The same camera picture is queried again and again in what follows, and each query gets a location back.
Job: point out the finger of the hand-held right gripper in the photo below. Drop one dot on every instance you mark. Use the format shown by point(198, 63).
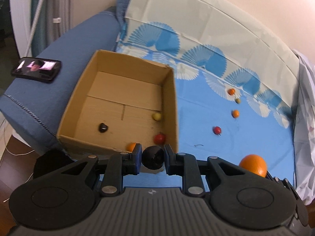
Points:
point(279, 180)

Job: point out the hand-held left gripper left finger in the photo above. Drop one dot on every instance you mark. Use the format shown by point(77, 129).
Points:
point(136, 158)

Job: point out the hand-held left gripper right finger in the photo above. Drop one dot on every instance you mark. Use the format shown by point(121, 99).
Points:
point(169, 158)

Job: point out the small orange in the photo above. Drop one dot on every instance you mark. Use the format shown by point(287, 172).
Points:
point(231, 91)
point(253, 164)
point(131, 147)
point(235, 113)

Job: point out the dark plum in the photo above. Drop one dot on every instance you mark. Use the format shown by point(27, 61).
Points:
point(103, 127)
point(152, 161)

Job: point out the small red fruit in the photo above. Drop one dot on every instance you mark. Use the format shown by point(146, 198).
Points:
point(159, 138)
point(217, 130)

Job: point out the small yellow fruit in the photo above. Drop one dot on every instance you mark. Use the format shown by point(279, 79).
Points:
point(156, 116)

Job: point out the brown cardboard box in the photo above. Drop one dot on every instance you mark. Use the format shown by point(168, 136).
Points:
point(123, 91)

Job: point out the blue fan-print sheet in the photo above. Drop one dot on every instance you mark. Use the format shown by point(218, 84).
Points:
point(201, 113)

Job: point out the white plastic bag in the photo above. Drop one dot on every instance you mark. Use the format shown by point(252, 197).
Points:
point(306, 127)

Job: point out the blue sofa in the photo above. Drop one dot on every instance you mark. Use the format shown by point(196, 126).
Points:
point(73, 44)

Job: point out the black smartphone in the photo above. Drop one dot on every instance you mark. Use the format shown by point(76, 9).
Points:
point(37, 70)

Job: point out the white plastic clip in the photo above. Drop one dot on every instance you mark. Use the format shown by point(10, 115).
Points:
point(56, 20)

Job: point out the grey curtain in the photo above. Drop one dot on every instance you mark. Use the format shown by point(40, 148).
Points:
point(59, 0)

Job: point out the white door frame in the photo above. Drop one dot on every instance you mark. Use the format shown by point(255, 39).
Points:
point(18, 17)

